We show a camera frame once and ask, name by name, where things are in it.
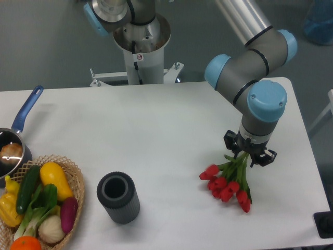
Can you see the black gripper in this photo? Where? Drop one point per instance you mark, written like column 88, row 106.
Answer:
column 258, row 152

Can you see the red tulip bouquet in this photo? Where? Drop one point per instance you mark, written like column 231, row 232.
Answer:
column 229, row 180

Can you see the dark grey ribbed vase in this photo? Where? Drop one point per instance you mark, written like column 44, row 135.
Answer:
column 117, row 193

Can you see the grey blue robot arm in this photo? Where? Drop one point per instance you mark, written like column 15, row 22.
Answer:
column 241, row 81

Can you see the black device at edge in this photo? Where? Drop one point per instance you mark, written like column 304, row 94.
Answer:
column 323, row 222

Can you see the blue water bottle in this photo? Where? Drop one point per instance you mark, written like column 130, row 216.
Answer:
column 317, row 25

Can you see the purple eggplant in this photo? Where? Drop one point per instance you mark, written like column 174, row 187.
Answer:
column 68, row 214

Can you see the yellow squash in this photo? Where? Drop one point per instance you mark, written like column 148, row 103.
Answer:
column 52, row 173

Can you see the green bok choy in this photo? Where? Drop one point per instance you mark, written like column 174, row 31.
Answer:
column 43, row 202

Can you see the white garlic bulb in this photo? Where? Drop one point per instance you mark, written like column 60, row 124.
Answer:
column 50, row 231

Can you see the green cucumber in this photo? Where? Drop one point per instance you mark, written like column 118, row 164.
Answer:
column 26, row 189

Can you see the browned bun in pan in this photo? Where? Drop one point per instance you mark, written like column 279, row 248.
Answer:
column 11, row 153

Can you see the orange fruit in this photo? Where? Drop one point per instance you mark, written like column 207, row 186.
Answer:
column 26, row 243

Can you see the yellow bell pepper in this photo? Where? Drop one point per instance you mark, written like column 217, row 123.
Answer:
column 8, row 203

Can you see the woven bamboo basket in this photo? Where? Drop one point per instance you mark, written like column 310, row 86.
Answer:
column 76, row 182

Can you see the white frame at right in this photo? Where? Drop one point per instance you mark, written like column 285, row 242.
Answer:
column 322, row 118

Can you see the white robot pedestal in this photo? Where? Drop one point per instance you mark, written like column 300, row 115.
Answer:
column 143, row 52

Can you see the blue handled saucepan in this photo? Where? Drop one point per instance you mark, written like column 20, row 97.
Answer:
column 13, row 135

